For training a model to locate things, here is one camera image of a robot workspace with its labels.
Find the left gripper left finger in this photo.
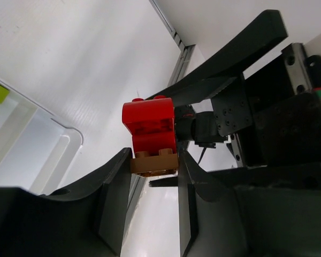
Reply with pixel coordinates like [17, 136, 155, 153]
[0, 148, 132, 256]

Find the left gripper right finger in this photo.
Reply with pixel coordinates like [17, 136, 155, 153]
[178, 151, 321, 256]

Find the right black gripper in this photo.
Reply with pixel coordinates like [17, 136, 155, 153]
[149, 10, 321, 167]

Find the tan lego plate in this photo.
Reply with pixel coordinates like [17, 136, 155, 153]
[131, 148, 179, 177]

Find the red lego piece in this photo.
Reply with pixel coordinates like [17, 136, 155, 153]
[122, 96, 177, 155]

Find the white divided tray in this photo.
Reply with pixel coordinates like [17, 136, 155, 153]
[0, 79, 83, 194]

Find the aluminium side rail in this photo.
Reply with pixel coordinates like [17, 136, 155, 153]
[149, 0, 195, 87]

